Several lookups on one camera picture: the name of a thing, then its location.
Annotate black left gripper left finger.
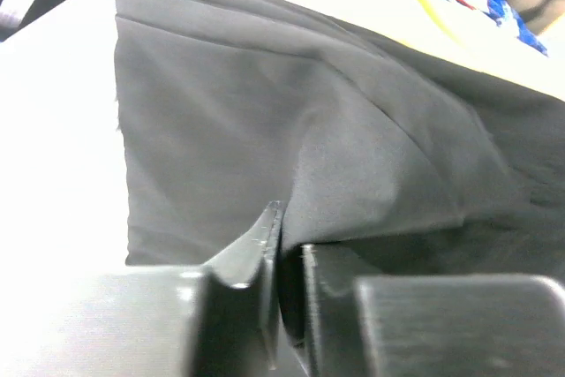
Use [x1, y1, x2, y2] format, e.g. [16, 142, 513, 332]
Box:
[193, 201, 283, 371]

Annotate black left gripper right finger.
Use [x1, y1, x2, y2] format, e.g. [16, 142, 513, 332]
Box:
[303, 244, 384, 376]

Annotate black trousers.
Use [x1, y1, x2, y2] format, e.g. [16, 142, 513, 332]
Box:
[65, 0, 565, 347]

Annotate yellow-green trousers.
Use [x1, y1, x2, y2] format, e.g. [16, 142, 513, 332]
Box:
[418, 0, 463, 45]

